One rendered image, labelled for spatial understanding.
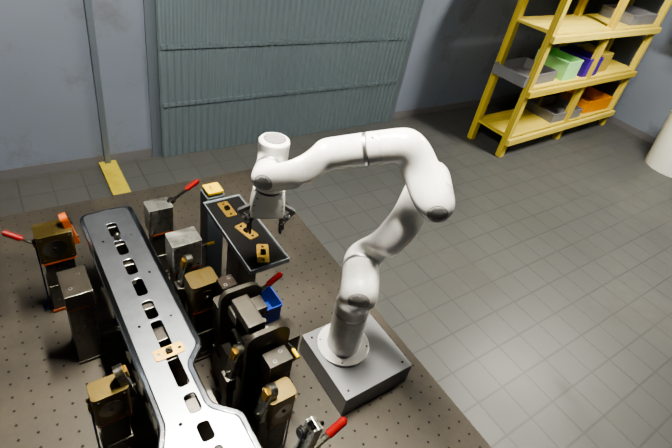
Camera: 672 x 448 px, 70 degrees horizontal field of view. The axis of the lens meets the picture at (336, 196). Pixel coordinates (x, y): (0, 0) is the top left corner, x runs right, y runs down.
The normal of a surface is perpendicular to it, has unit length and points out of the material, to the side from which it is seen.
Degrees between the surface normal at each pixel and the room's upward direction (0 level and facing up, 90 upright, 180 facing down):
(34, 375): 0
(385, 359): 2
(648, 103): 90
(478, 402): 0
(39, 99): 90
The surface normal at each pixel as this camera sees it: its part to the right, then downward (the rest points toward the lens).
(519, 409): 0.17, -0.80
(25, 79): 0.54, 0.56
